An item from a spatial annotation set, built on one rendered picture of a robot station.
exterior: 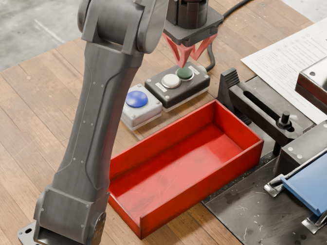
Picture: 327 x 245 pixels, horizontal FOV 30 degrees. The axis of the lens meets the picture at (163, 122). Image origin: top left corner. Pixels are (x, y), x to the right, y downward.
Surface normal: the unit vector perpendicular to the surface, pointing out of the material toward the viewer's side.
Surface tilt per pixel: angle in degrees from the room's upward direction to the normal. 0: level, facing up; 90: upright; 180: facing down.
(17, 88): 0
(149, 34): 90
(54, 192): 55
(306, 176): 0
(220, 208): 0
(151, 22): 90
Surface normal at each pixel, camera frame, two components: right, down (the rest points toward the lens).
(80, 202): -0.30, 0.14
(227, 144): 0.04, -0.68
